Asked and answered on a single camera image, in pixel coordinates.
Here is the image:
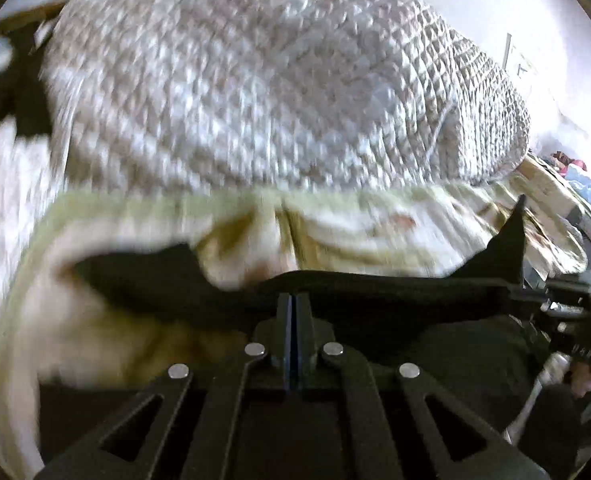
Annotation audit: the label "dark cloth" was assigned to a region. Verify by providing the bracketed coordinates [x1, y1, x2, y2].
[0, 25, 56, 141]

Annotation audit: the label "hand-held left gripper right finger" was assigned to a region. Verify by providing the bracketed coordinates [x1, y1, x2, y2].
[296, 294, 551, 480]

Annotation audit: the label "white wall frame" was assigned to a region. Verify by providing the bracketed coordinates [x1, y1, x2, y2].
[503, 32, 536, 81]

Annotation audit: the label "white floral pillow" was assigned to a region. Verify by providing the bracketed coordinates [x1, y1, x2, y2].
[0, 120, 71, 361]

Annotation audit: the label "quilted satin bedspread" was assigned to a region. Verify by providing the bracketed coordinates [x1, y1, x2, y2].
[43, 0, 532, 196]

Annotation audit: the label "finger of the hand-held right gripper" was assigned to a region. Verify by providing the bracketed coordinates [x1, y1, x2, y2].
[540, 302, 591, 323]
[508, 280, 591, 307]

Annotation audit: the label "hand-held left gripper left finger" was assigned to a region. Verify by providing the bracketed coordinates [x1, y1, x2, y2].
[36, 294, 293, 480]

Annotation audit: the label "black pants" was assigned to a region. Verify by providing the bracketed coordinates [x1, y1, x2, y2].
[38, 194, 576, 480]

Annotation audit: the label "floral fleece blanket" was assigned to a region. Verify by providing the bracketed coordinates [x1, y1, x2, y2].
[0, 180, 589, 480]

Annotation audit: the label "pile of coloured clothes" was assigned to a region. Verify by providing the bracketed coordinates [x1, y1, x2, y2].
[548, 150, 591, 206]

